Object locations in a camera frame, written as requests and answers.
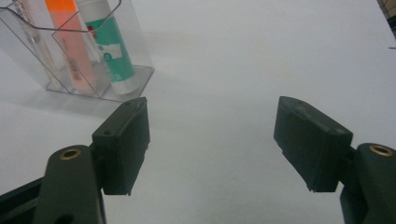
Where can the clear plastic organizer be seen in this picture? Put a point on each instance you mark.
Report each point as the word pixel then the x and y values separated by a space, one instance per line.
pixel 28 62

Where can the orange highlighter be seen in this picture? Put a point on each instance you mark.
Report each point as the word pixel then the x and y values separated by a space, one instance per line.
pixel 71 46

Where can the green and white glue stick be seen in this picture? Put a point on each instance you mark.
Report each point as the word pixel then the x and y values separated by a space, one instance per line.
pixel 113 49

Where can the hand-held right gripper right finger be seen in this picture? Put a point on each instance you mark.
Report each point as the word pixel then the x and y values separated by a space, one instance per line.
pixel 314 146

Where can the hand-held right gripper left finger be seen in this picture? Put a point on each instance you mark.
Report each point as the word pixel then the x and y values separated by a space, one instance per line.
pixel 124 149

